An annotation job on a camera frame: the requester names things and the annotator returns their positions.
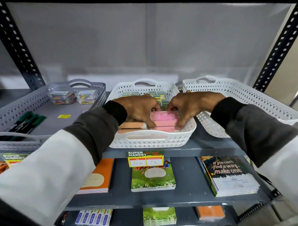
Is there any green meadow notebook stack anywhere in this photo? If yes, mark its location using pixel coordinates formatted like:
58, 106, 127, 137
131, 157, 177, 193
143, 207, 177, 226

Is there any orange eraser packet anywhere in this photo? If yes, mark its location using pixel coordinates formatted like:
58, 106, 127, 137
117, 129, 147, 134
118, 122, 147, 130

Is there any large white perforated plastic basket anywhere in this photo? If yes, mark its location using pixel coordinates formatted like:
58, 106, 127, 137
177, 75, 298, 138

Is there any person's right hand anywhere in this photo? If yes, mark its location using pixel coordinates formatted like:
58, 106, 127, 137
166, 91, 227, 130

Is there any orange notebook stack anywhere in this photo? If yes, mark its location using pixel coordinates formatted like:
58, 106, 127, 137
76, 158, 115, 195
195, 205, 226, 221

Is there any group of small green boxes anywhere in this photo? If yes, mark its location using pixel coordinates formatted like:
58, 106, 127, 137
122, 91, 171, 110

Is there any grey perforated plastic basket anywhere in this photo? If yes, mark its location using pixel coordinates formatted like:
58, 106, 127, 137
0, 79, 106, 151

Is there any person's right forearm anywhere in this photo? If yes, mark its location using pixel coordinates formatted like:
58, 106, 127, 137
210, 97, 298, 211

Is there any person's left hand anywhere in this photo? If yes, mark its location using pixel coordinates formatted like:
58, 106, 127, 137
112, 94, 161, 130

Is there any pink eraser packet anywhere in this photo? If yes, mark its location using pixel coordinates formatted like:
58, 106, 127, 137
156, 126, 181, 133
153, 120, 181, 127
150, 111, 180, 121

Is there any dark cover notebook stack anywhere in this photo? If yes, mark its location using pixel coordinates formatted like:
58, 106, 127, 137
197, 156, 261, 197

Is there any person's left forearm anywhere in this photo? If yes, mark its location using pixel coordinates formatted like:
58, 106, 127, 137
0, 101, 128, 226

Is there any white blue packet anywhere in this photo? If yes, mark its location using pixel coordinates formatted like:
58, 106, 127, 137
74, 210, 83, 226
95, 209, 105, 226
88, 210, 97, 226
102, 209, 113, 226
81, 210, 90, 226

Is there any clear pack of colourful items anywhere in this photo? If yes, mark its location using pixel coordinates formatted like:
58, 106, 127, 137
76, 89, 98, 105
49, 90, 77, 105

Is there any grey metal shelf rack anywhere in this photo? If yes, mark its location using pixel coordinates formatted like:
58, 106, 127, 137
0, 0, 298, 226

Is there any green capped marker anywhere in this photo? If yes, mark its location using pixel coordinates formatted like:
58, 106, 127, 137
6, 111, 33, 133
10, 115, 47, 141
7, 114, 39, 138

